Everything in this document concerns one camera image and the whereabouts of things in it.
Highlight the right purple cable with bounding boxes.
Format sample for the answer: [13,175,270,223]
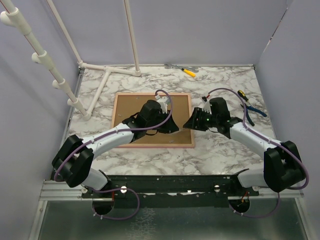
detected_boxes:
[203,87,310,218]

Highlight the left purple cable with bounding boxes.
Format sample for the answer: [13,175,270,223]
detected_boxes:
[53,89,174,221]

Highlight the pink picture frame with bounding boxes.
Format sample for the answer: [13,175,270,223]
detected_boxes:
[111,92,195,149]

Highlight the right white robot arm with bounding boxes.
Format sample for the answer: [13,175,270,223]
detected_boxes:
[183,97,307,196]

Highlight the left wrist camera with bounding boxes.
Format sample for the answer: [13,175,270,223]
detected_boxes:
[155,95,171,113]

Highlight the purple cable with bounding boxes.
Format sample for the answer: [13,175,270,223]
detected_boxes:
[203,87,310,218]
[53,89,174,221]

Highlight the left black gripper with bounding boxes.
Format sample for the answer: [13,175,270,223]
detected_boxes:
[146,110,180,134]

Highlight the silver wrench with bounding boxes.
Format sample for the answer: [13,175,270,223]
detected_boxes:
[164,63,199,73]

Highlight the yellow handled screwdriver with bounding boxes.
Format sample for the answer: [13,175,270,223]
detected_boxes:
[181,68,196,78]

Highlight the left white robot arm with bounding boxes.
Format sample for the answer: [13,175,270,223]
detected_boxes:
[52,96,179,198]

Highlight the blue handled pliers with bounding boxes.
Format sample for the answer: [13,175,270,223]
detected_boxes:
[240,104,268,127]

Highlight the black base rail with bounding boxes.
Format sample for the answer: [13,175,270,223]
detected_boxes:
[82,174,259,208]

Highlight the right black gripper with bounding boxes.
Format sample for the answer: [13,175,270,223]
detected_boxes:
[183,106,219,132]

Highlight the black yellow screwdriver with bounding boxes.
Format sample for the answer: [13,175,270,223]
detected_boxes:
[237,90,249,102]

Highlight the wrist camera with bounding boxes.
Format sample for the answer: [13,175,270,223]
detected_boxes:
[155,95,171,113]
[201,97,212,114]

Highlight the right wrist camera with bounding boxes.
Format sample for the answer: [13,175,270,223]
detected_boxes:
[201,97,212,114]

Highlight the white pvc pipe rack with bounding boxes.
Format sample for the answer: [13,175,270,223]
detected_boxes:
[0,0,142,121]

